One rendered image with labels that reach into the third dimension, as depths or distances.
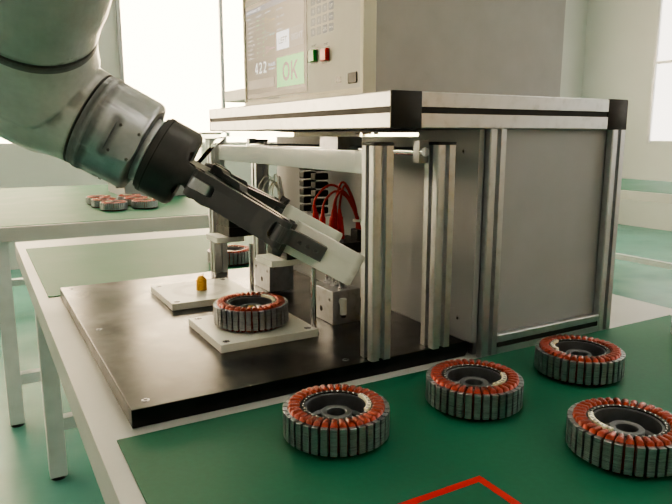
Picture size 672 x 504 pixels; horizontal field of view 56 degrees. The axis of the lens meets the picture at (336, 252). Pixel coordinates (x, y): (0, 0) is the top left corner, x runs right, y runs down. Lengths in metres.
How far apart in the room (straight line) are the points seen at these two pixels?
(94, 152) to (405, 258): 0.58
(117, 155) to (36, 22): 0.13
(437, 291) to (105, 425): 0.45
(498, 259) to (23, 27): 0.65
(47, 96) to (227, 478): 0.37
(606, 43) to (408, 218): 7.70
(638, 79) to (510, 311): 7.41
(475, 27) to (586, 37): 7.82
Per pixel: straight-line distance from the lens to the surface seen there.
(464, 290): 0.92
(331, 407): 0.69
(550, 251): 1.01
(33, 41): 0.53
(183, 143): 0.59
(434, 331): 0.89
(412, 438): 0.69
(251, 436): 0.70
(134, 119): 0.58
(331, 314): 0.99
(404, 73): 0.93
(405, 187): 1.01
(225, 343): 0.88
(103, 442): 0.73
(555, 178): 1.00
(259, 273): 1.24
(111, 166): 0.59
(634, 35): 8.41
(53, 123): 0.59
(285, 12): 1.12
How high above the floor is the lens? 1.06
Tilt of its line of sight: 10 degrees down
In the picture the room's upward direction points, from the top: straight up
